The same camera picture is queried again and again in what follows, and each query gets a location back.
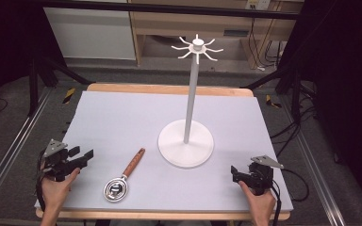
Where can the aluminium floor rail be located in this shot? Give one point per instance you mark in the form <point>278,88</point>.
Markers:
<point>320,185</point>
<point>9,157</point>

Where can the pale grey table mat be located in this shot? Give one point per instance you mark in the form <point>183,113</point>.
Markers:
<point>132,125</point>

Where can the black crossbar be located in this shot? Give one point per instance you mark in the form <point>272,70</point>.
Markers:
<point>169,8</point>

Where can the white cabinet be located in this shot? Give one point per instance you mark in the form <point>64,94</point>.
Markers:
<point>91,31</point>

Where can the person's right hand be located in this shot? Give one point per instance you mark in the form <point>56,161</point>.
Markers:
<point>259,204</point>

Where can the wooden table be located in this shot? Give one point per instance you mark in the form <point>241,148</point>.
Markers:
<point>169,89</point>

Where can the person's left hand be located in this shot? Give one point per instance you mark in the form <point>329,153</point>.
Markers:
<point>56,193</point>

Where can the white power strip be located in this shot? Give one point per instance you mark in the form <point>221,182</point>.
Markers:
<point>257,4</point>

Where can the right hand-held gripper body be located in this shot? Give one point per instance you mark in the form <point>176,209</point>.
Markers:
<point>260,175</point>

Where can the black frame stand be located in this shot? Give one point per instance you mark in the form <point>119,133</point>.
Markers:
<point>36,81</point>
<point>290,81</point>

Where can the yellow black striped tape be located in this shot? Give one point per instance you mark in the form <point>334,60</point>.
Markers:
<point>69,95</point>
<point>271,102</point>

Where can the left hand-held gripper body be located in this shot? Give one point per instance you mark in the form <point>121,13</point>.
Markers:
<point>56,158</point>

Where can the white hook stand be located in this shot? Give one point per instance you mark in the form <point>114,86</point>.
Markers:
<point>185,146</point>

